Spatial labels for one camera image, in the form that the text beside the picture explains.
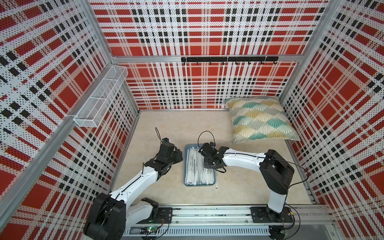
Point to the black hook rail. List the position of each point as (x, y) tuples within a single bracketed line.
[(260, 59)]

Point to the geometric patterned cushion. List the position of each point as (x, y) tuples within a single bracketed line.
[(259, 118)]

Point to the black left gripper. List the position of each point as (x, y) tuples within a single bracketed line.
[(178, 154)]

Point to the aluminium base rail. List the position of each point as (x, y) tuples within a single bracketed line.
[(297, 222)]

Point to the blue storage box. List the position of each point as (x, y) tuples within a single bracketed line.
[(204, 170)]

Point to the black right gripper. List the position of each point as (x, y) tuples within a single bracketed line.
[(206, 165)]

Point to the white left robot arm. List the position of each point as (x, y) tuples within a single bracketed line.
[(112, 214)]

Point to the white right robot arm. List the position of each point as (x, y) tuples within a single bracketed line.
[(276, 171)]

